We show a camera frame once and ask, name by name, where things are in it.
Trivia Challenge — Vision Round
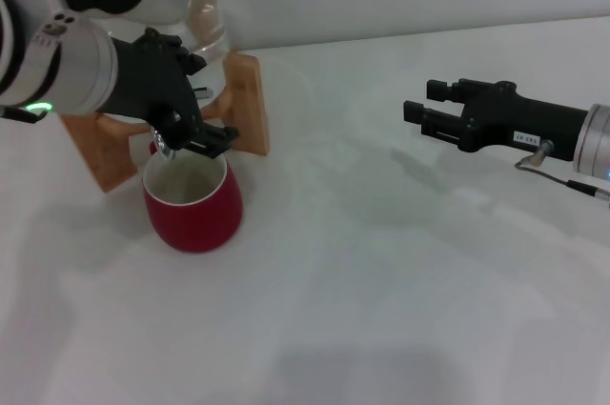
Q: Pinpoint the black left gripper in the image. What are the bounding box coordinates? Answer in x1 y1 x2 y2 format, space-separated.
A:
101 30 240 159

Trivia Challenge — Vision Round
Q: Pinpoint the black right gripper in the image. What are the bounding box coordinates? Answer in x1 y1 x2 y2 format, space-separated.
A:
403 78 591 163

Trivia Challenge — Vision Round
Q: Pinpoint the chrome faucet tap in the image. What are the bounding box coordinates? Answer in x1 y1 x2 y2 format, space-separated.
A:
151 86 214 162

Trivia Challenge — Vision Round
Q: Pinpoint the red ceramic cup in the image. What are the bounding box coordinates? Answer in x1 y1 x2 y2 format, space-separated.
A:
142 140 244 254

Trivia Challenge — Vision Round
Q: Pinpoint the wooden dispenser stand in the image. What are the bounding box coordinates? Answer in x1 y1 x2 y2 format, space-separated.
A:
61 52 271 194

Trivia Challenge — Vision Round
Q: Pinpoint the glass water dispenser jar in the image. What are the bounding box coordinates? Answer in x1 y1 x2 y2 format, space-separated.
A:
147 0 234 63

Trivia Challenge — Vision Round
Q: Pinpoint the right gripper cable with plug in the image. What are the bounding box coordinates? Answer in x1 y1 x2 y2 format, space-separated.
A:
514 140 610 209

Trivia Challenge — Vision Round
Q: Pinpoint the gripper cable with plug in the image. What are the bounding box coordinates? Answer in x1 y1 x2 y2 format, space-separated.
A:
0 103 52 126
514 140 610 209

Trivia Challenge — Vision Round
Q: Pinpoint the left gripper cable with plug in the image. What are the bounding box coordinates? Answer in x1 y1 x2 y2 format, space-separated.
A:
0 103 52 126

